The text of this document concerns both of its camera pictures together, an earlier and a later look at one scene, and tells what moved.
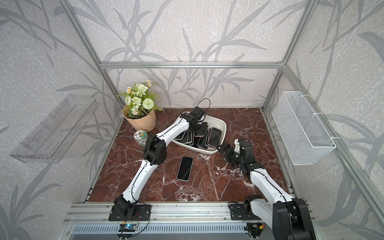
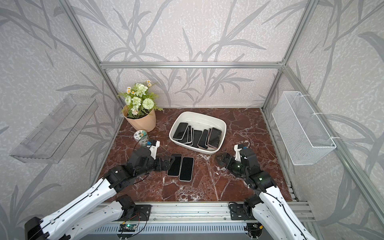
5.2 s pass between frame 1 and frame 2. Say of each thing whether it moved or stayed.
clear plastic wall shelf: stayed
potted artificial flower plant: stayed
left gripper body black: moved
